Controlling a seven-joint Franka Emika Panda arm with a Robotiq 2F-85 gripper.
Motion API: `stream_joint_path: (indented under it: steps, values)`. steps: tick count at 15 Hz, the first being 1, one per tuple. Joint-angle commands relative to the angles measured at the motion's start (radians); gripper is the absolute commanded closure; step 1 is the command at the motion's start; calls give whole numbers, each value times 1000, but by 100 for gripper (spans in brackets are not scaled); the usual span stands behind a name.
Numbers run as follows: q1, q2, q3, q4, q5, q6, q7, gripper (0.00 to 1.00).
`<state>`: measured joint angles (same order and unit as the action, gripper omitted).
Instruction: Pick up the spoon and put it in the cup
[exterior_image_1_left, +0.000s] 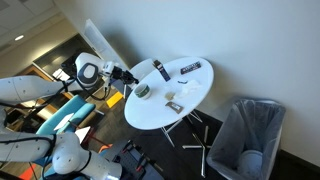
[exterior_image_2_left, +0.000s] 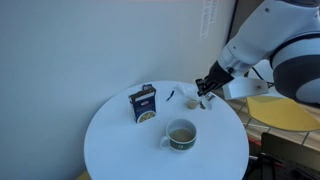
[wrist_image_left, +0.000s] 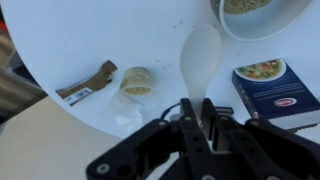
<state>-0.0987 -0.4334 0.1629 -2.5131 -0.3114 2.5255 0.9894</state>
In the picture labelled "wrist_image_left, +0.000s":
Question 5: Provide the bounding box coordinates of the small clear cup of grains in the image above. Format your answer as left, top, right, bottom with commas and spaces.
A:
119, 66, 154, 97

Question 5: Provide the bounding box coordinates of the blue pasta box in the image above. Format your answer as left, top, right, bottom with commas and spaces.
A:
231, 58, 320, 131

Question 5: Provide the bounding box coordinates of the crumpled clear plastic wrap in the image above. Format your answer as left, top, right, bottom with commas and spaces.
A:
99, 90, 162, 135

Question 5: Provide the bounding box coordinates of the white plastic spoon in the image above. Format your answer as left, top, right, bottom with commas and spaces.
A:
179, 23, 223, 126

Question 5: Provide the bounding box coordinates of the small black cable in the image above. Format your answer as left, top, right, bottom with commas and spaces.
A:
160, 102, 183, 121

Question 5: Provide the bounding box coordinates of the brown torn wrapper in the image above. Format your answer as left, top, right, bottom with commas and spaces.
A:
55, 59, 119, 107

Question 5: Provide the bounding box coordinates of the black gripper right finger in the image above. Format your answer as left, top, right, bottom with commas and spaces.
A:
201, 97, 320, 180

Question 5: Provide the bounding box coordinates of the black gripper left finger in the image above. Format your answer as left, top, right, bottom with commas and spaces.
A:
86, 97, 218, 180

